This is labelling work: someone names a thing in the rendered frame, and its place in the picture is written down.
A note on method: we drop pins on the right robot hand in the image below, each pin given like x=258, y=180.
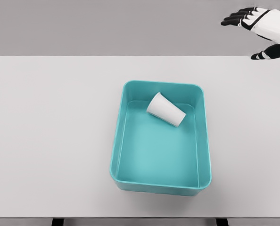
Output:
x=270, y=22

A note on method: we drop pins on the white paper cup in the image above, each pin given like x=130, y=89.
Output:
x=166, y=110

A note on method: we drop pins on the teal plastic basket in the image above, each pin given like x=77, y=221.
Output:
x=158, y=150

